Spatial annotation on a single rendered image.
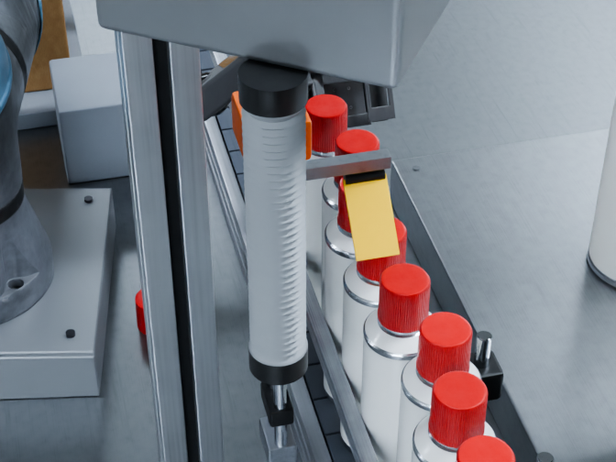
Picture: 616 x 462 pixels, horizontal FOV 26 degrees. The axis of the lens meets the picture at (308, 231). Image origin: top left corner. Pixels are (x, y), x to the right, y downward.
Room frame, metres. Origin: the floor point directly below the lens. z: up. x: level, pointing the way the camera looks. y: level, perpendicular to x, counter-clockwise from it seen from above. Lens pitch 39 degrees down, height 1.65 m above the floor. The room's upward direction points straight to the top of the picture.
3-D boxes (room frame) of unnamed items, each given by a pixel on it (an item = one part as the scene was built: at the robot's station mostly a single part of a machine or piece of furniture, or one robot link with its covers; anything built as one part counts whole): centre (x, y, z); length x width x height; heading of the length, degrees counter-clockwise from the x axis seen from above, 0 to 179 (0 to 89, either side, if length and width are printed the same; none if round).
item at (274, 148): (0.58, 0.02, 1.18); 0.04 x 0.04 x 0.21
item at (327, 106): (0.85, -0.01, 0.98); 0.05 x 0.05 x 0.20
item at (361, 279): (0.70, -0.05, 0.98); 0.05 x 0.05 x 0.20
